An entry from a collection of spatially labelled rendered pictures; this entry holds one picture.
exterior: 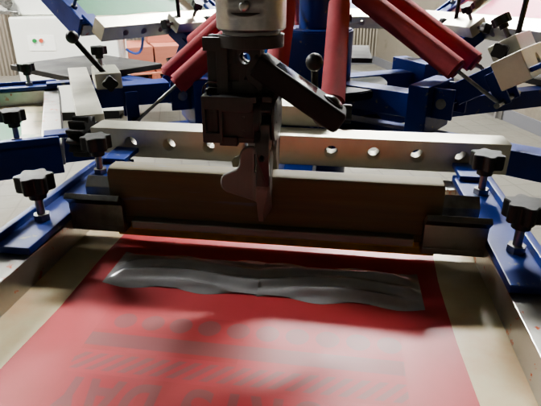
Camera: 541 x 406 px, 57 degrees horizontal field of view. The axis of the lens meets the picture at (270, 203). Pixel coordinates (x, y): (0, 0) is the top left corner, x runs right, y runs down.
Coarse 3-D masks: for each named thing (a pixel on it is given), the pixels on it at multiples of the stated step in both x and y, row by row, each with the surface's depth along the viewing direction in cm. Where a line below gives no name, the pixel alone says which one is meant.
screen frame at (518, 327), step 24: (456, 192) 72; (48, 240) 59; (72, 240) 64; (0, 264) 54; (24, 264) 55; (48, 264) 59; (480, 264) 59; (0, 288) 51; (24, 288) 55; (504, 288) 50; (0, 312) 51; (504, 312) 50; (528, 312) 46; (528, 336) 43; (528, 360) 43
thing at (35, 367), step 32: (192, 256) 62; (224, 256) 62; (256, 256) 62; (96, 288) 56; (128, 288) 56; (160, 288) 56; (64, 320) 51; (96, 320) 51; (32, 352) 46; (64, 352) 46; (0, 384) 43; (32, 384) 43
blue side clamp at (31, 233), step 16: (128, 160) 81; (80, 176) 73; (64, 192) 69; (80, 192) 69; (32, 208) 62; (48, 208) 64; (64, 208) 64; (16, 224) 59; (32, 224) 60; (48, 224) 60; (64, 224) 62; (0, 240) 56; (16, 240) 57; (32, 240) 57
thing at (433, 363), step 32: (288, 256) 62; (320, 256) 62; (352, 256) 62; (384, 256) 62; (416, 256) 62; (256, 320) 51; (288, 320) 51; (320, 320) 51; (352, 320) 51; (384, 320) 51; (416, 320) 51; (448, 320) 51; (416, 352) 46; (448, 352) 46; (416, 384) 43; (448, 384) 43
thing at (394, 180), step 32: (128, 192) 62; (160, 192) 62; (192, 192) 61; (224, 192) 60; (288, 192) 59; (320, 192) 59; (352, 192) 58; (384, 192) 57; (416, 192) 57; (256, 224) 62; (288, 224) 61; (320, 224) 60; (352, 224) 60; (384, 224) 59; (416, 224) 58
